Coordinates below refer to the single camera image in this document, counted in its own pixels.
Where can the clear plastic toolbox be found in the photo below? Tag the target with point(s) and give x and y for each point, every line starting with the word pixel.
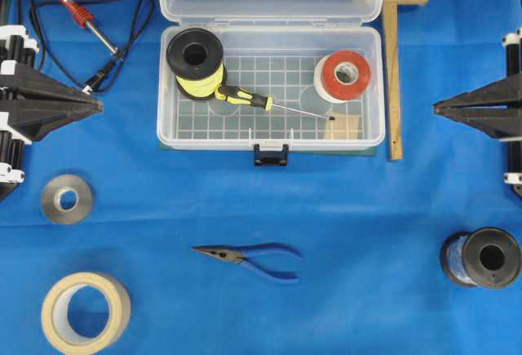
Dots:
pixel 271 48

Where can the wooden mallet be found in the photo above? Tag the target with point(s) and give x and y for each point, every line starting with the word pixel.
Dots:
pixel 390 21

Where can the blue wire spool black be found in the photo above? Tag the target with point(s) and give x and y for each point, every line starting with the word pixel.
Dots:
pixel 489 258

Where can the blue handled needle-nose pliers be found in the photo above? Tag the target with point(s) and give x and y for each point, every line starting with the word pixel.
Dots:
pixel 244 256

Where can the red handled soldering iron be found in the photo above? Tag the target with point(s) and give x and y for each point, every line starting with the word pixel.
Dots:
pixel 86 20

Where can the small brown cardboard piece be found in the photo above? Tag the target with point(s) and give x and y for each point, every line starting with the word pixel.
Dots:
pixel 343 127

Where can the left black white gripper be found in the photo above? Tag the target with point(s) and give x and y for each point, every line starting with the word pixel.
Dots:
pixel 32 120

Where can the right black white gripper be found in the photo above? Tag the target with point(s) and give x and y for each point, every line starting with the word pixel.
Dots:
pixel 497 123

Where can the grey tape roll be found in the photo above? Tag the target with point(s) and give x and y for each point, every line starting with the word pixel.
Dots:
pixel 67 199

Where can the beige masking tape roll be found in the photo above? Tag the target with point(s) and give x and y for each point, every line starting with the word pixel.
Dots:
pixel 85 312

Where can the yellow black handled screwdriver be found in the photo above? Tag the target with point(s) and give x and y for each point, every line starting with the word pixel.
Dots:
pixel 238 96

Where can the blue table cloth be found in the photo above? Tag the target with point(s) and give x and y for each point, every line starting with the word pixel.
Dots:
pixel 369 230

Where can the red tape roll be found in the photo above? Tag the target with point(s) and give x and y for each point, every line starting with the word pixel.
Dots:
pixel 341 76

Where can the yellow wire spool black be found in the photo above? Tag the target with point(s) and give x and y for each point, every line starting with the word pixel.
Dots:
pixel 195 57

